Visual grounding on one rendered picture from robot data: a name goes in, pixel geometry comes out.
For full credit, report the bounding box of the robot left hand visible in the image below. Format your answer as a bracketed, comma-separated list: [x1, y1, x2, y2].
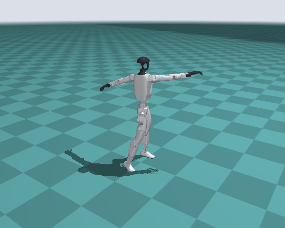
[100, 83, 111, 91]

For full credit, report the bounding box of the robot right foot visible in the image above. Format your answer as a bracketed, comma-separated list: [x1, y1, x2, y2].
[123, 161, 135, 171]

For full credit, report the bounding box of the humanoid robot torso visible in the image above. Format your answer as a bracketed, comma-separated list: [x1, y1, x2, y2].
[133, 72, 153, 115]

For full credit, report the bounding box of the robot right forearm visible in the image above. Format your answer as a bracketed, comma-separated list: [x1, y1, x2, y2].
[168, 73, 189, 80]

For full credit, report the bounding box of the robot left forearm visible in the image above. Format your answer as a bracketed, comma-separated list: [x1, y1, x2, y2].
[108, 78, 122, 87]

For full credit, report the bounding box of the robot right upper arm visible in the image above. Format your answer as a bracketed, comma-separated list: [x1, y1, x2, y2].
[148, 75, 174, 83]

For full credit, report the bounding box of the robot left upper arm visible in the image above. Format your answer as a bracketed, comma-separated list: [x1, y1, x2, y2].
[118, 74, 135, 85]

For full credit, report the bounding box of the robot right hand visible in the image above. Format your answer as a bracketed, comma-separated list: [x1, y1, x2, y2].
[186, 71, 203, 77]

